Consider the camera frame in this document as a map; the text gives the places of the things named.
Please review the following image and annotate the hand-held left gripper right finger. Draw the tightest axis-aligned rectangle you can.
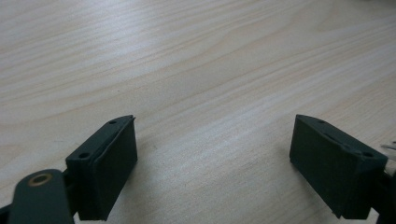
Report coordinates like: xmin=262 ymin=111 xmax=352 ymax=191
xmin=289 ymin=114 xmax=389 ymax=220

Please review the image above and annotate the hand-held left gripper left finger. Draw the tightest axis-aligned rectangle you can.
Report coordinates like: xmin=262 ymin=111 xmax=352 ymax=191
xmin=65 ymin=115 xmax=138 ymax=222

